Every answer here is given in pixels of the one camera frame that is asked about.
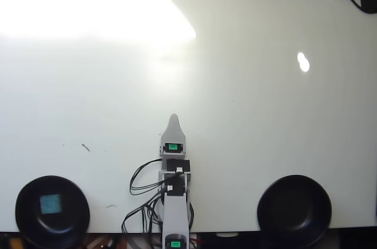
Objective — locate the white Koch robot arm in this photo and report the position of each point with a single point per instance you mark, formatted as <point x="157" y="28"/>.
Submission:
<point x="175" y="210"/>

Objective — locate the blue foam cube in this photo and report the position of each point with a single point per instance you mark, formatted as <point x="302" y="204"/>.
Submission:
<point x="51" y="204"/>

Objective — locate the black round bowl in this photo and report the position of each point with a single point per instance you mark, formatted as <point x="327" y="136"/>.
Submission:
<point x="294" y="210"/>
<point x="53" y="225"/>

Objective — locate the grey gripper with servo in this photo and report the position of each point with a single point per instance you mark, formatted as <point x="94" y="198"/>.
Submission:
<point x="173" y="152"/>

